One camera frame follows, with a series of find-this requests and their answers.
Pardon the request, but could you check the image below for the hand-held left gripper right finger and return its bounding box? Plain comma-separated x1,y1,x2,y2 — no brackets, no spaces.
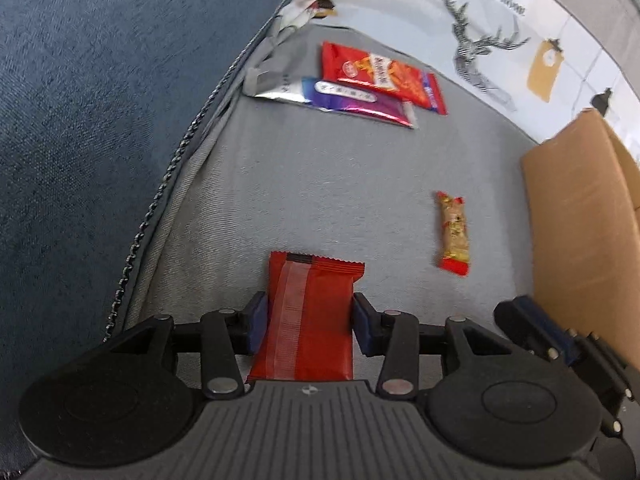
351,291,521,402

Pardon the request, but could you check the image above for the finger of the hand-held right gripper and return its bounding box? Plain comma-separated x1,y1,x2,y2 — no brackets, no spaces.
492,296,638,436

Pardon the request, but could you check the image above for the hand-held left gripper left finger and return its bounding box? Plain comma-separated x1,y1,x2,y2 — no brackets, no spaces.
107,291,269,402

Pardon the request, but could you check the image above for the red wafer snack packet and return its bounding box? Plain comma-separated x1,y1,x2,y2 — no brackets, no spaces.
245,251,366,384

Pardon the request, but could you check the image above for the brown cardboard box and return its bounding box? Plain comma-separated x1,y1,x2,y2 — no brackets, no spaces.
520,108,640,367

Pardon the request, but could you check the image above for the gold and red candy bar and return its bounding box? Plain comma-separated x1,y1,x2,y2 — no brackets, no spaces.
434,191,472,277

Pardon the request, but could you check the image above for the white deer print bag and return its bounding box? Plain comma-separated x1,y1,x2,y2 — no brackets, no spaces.
107,0,640,391

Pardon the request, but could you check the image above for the purple snack packet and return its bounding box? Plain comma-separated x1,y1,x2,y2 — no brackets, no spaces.
300,77,417,130

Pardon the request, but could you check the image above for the silver snack packet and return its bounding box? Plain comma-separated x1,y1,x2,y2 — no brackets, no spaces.
242,67,321,107

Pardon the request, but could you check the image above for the red chips packet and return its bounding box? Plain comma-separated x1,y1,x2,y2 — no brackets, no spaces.
320,41,448,117

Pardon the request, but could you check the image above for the blue fabric sofa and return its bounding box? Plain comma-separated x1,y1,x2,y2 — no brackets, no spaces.
0,0,311,476

